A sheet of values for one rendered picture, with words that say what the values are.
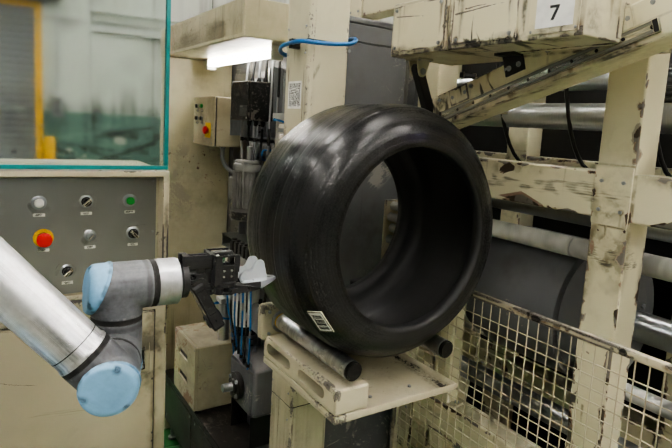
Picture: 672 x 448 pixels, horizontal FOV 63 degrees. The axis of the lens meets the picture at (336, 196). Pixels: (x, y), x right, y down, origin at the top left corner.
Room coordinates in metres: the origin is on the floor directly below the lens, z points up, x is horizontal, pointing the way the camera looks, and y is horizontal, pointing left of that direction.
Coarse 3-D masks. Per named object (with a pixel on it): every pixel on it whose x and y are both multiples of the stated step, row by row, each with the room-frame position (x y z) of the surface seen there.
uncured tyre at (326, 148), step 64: (320, 128) 1.22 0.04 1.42; (384, 128) 1.17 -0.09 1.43; (448, 128) 1.27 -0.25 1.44; (256, 192) 1.25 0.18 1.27; (320, 192) 1.09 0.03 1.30; (448, 192) 1.51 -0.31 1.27; (256, 256) 1.23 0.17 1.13; (320, 256) 1.08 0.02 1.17; (384, 256) 1.56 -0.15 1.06; (448, 256) 1.48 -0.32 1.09; (384, 320) 1.42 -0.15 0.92; (448, 320) 1.29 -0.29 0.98
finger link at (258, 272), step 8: (256, 264) 1.12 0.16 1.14; (264, 264) 1.13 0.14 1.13; (248, 272) 1.10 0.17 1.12; (256, 272) 1.12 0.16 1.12; (264, 272) 1.13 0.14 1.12; (240, 280) 1.10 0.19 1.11; (248, 280) 1.11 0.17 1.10; (256, 280) 1.11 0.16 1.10; (264, 280) 1.12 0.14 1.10; (272, 280) 1.14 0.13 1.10
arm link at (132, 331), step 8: (96, 320) 0.94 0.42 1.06; (128, 320) 0.95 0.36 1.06; (136, 320) 0.97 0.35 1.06; (104, 328) 0.94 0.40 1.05; (112, 328) 0.94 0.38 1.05; (120, 328) 0.94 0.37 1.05; (128, 328) 0.95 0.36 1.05; (136, 328) 0.97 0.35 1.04; (112, 336) 0.93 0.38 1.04; (120, 336) 0.93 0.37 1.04; (128, 336) 0.94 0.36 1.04; (136, 336) 0.97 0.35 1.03; (136, 344) 0.94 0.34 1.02
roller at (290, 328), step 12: (276, 324) 1.41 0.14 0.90; (288, 324) 1.37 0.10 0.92; (300, 336) 1.31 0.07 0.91; (312, 336) 1.28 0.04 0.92; (312, 348) 1.25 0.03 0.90; (324, 348) 1.22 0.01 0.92; (324, 360) 1.21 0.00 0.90; (336, 360) 1.17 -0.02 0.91; (348, 360) 1.15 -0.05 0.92; (348, 372) 1.14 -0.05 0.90; (360, 372) 1.15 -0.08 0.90
